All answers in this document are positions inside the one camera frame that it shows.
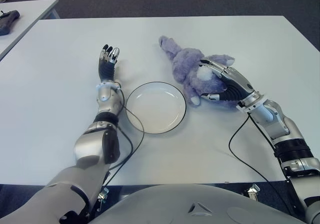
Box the purple plush bunny doll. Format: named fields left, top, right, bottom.
left=159, top=35, right=239, bottom=110

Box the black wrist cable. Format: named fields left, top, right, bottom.
left=100, top=86, right=146, bottom=185
left=228, top=114, right=299, bottom=216

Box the grey robot torso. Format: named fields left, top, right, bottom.
left=91, top=183, right=305, bottom=224

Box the white side table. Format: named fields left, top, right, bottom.
left=0, top=0, right=60, bottom=60

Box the white plate black rim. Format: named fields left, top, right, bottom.
left=125, top=81, right=188, bottom=135

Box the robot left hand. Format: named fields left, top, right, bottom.
left=97, top=43, right=121, bottom=81

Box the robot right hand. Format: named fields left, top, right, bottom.
left=199, top=59, right=257, bottom=103

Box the metal table clamp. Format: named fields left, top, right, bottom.
left=97, top=186, right=110, bottom=210
left=245, top=184, right=261, bottom=201

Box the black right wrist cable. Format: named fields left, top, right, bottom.
left=228, top=114, right=299, bottom=216

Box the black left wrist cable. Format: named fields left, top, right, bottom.
left=100, top=86, right=146, bottom=185

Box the black left elbow cable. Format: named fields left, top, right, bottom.
left=108, top=127, right=133, bottom=170

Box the black handheld controller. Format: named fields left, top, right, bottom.
left=0, top=10, right=21, bottom=36

